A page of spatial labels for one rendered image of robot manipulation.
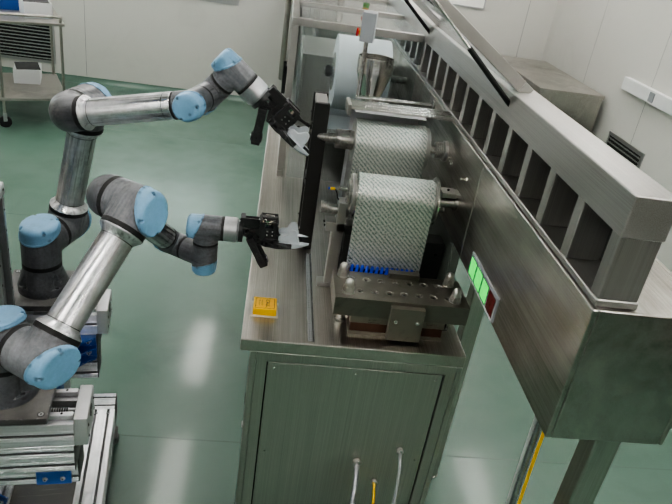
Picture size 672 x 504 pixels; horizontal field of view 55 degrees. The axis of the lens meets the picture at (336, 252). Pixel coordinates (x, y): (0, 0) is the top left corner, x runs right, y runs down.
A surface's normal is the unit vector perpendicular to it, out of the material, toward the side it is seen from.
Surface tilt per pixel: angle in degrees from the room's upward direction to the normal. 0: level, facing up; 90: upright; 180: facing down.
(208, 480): 0
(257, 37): 90
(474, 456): 0
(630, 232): 90
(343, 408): 90
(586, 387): 90
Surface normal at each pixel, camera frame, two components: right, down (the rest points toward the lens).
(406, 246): 0.05, 0.47
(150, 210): 0.92, 0.22
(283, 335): 0.14, -0.88
